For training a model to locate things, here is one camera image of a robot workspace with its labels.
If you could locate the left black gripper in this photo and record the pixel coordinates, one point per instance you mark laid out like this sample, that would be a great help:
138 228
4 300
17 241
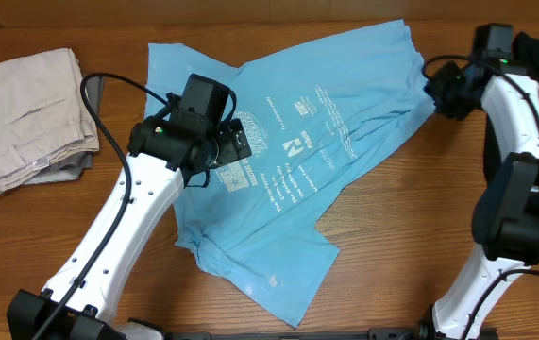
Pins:
228 150

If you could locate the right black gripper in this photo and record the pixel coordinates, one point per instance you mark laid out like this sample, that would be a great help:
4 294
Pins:
433 89

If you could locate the light blue t-shirt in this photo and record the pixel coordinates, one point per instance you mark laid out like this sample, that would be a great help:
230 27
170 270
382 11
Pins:
317 117

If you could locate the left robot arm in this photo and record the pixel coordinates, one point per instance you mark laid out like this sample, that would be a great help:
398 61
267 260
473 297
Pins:
193 133

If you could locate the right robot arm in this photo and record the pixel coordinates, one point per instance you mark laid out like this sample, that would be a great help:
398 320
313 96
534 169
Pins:
505 221

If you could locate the folded grey garment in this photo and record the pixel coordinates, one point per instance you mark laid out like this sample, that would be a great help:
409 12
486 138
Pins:
72 168

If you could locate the folded beige trousers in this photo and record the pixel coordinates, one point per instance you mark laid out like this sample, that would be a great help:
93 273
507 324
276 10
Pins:
43 120

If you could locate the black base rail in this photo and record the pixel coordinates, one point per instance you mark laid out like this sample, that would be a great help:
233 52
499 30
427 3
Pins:
288 335

